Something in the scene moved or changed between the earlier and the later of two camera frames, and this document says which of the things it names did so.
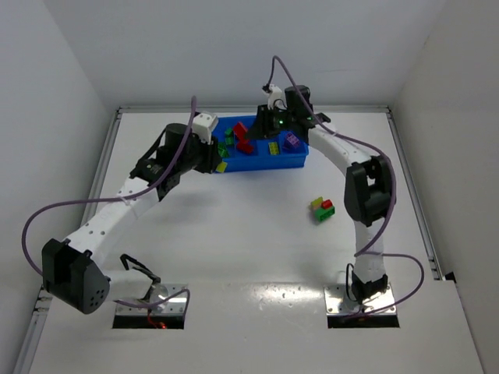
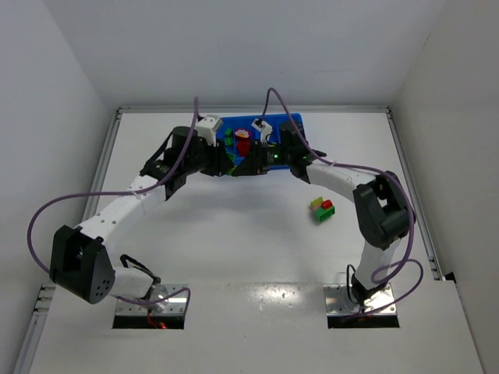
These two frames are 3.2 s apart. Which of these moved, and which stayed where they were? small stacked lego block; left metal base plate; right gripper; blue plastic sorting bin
Moved: right gripper
Stayed: small stacked lego block; left metal base plate; blue plastic sorting bin
